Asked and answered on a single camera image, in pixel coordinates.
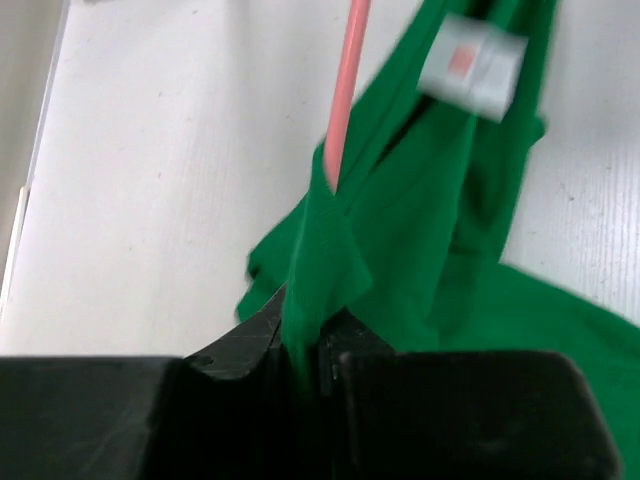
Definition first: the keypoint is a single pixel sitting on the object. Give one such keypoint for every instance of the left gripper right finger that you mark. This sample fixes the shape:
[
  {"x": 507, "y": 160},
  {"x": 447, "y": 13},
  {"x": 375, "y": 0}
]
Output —
[{"x": 499, "y": 414}]

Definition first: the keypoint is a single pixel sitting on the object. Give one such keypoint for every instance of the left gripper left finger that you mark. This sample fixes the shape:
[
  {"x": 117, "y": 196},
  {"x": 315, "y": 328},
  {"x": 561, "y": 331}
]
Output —
[{"x": 220, "y": 413}]

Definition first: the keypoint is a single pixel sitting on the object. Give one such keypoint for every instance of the pink wire hanger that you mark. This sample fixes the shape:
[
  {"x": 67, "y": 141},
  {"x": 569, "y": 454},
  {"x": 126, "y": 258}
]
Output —
[{"x": 344, "y": 90}]

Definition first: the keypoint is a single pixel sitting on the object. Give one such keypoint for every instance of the green t shirt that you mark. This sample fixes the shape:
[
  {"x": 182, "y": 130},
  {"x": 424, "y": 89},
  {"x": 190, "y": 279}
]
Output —
[{"x": 410, "y": 240}]

